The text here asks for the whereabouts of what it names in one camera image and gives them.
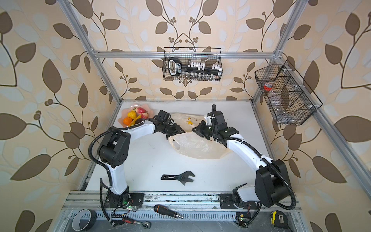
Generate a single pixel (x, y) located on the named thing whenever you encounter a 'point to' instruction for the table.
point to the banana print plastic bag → (191, 143)
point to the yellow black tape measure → (279, 220)
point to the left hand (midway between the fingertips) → (183, 133)
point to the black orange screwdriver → (161, 209)
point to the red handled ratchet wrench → (146, 224)
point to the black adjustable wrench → (183, 177)
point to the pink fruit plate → (124, 112)
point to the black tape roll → (84, 219)
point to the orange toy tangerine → (127, 121)
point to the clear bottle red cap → (278, 107)
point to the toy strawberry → (144, 115)
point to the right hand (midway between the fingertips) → (191, 129)
